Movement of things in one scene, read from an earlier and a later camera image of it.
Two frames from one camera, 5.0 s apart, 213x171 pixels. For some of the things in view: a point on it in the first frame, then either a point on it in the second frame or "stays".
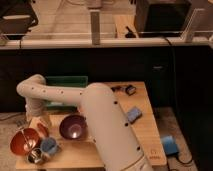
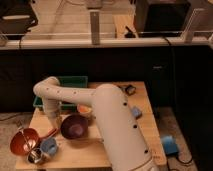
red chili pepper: x=43 y=129 to x=54 y=131
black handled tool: x=130 y=89 stays
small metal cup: x=35 y=155 stays
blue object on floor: x=169 y=145 stays
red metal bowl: x=25 y=140 stays
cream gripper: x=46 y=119 to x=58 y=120
